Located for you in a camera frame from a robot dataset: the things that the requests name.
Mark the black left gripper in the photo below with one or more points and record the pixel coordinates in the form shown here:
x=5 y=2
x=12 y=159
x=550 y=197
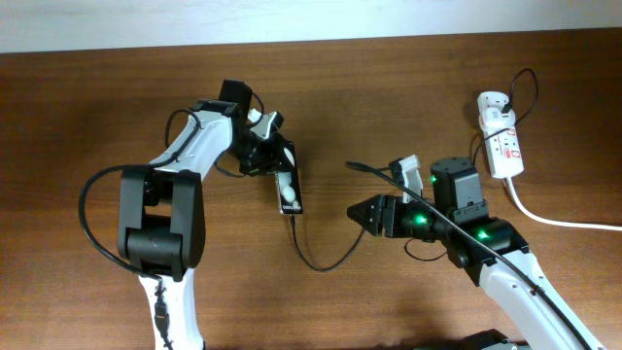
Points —
x=271 y=160

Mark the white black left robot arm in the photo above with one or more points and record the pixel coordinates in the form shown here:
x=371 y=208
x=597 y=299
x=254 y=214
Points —
x=162 y=227

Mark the white power strip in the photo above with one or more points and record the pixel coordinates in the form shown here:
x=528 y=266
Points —
x=502 y=146

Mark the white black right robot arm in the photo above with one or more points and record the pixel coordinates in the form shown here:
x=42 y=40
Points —
x=492 y=252

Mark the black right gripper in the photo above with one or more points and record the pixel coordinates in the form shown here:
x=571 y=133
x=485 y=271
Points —
x=377 y=201

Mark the black Galaxy flip phone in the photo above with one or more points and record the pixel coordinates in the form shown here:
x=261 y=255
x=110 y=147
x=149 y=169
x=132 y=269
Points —
x=289 y=196

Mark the white charger adapter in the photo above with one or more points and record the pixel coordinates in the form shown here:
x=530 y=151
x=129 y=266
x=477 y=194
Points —
x=494 y=118

